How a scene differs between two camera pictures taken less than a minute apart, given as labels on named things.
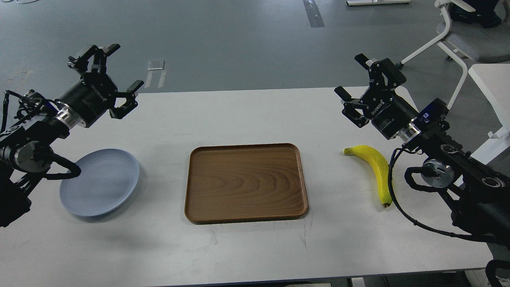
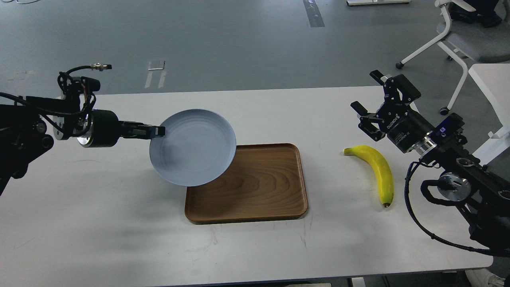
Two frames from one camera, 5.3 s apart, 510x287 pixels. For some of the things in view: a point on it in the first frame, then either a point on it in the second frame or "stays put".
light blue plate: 107,179 -> 198,148
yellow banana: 380,165 stays put
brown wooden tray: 244,182 stays put
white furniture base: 377,2 stays put
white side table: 494,79 stays put
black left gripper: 92,97 -> 106,129
